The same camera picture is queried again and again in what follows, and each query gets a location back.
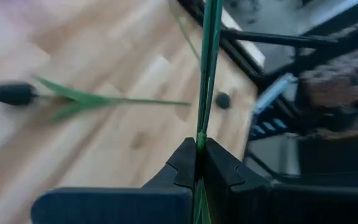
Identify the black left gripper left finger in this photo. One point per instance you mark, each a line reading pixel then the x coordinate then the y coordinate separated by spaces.
pixel 120 205

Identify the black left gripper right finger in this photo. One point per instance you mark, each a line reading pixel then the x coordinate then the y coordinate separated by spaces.
pixel 259 205

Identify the black artificial tulip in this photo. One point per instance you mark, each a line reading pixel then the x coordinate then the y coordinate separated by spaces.
pixel 14 93
pixel 222 101

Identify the red artificial flower spray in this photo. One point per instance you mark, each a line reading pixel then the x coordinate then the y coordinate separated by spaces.
pixel 209 62

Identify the silver hinge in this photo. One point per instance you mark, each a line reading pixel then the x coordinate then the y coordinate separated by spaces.
pixel 273 91

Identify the black aluminium frame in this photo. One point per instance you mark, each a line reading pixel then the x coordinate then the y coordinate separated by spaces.
pixel 278 39

